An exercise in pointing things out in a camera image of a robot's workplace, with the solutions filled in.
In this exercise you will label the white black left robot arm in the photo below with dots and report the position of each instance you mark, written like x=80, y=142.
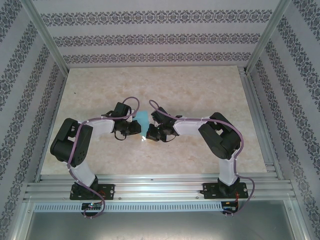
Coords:
x=85, y=172

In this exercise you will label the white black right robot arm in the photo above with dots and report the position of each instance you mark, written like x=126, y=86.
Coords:
x=190, y=127

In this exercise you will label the grey metal sheet panel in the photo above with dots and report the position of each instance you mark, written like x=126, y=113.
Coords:
x=160, y=227

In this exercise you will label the small circuit board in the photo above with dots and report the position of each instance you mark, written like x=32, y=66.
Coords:
x=91, y=206
x=228, y=208

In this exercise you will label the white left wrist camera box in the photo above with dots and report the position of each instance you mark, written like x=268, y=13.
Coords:
x=132, y=116

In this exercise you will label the aluminium mounting rail beam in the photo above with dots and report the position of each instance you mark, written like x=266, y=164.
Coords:
x=160, y=186

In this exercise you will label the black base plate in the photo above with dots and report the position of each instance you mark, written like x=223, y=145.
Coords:
x=109, y=190
x=208, y=191

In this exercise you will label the aluminium side rail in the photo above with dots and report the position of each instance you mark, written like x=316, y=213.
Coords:
x=261, y=125

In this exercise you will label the aluminium frame post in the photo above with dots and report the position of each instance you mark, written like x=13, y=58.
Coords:
x=45, y=37
x=298, y=220
x=23, y=220
x=268, y=35

